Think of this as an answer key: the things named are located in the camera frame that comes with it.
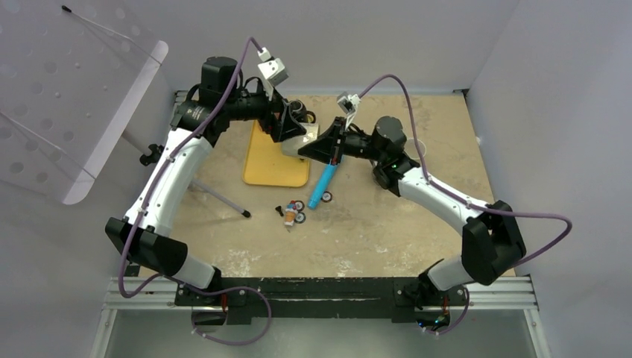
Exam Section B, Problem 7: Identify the ice cream cone toy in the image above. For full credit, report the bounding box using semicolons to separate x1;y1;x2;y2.
284;202;299;227

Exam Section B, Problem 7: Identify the blue toy microphone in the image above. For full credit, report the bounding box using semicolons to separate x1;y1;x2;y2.
307;164;338;210

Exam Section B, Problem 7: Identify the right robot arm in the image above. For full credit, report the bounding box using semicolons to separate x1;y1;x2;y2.
297;116;526;304

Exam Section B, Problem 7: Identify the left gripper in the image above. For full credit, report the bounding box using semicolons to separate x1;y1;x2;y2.
224;78;306;141

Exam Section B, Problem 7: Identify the tripod stand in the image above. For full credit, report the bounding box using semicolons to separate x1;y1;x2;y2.
121;130;251;218

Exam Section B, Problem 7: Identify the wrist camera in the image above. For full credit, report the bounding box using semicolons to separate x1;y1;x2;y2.
258;47;289;87
337;92;361;129

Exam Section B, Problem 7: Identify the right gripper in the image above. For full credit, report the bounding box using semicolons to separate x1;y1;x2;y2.
300;116;386;166

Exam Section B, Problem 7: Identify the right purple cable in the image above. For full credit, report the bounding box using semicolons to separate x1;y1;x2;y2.
358;74;574;337

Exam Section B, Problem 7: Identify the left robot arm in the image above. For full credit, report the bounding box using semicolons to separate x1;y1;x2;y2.
105;55;306;305

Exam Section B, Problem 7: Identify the yellow tray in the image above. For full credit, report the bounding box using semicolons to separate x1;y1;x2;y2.
241;121;310;188

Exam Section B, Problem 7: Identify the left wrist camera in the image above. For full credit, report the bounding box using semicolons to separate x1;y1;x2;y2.
258;47;289;87

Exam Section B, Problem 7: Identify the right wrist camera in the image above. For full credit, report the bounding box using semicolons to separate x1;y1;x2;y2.
337;92;361;129

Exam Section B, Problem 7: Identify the poker chip by microphone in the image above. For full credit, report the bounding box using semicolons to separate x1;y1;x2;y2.
320;191;332;203

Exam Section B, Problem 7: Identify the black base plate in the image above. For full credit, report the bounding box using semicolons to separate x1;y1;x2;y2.
174;277;466;327

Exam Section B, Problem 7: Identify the black mug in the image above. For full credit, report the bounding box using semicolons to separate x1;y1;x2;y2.
289;100;317;124

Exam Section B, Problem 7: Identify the white perforated panel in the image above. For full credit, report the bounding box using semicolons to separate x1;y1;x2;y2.
1;1;168;205

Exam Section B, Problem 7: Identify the cream mug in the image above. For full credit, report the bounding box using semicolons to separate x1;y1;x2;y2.
281;123;320;158

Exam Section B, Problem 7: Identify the poker chip 50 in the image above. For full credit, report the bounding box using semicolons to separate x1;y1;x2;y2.
294;213;306;224

